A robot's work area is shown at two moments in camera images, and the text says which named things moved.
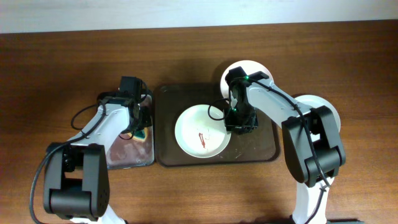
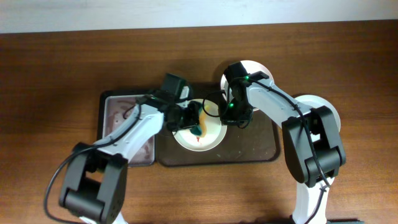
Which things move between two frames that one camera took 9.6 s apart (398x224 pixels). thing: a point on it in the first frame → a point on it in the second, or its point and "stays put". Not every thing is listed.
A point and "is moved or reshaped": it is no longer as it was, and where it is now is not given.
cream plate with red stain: x=201 y=132 is moved or reshaped
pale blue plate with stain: x=313 y=101 stays put
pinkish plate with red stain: x=249 y=67 stays put
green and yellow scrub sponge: x=141 y=134 is moved or reshaped
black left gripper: x=143 y=116 → x=193 y=116
